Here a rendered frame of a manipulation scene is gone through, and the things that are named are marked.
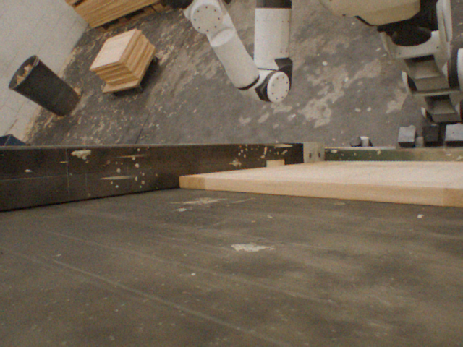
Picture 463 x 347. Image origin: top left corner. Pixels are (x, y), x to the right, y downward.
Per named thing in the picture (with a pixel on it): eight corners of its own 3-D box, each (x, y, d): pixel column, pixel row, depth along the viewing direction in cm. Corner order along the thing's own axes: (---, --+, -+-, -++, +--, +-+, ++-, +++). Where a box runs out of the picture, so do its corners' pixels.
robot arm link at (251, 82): (205, 53, 89) (241, 108, 102) (232, 57, 81) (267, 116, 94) (232, 24, 91) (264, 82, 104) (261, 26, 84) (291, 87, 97)
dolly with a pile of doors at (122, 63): (164, 54, 392) (137, 26, 363) (145, 94, 372) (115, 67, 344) (129, 64, 429) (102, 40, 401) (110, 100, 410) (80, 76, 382)
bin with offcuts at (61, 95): (87, 86, 467) (43, 50, 422) (69, 119, 448) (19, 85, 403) (67, 91, 499) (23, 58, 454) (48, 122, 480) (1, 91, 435)
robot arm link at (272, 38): (265, 91, 108) (268, 8, 99) (299, 99, 99) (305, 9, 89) (234, 96, 101) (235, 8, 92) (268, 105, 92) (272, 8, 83)
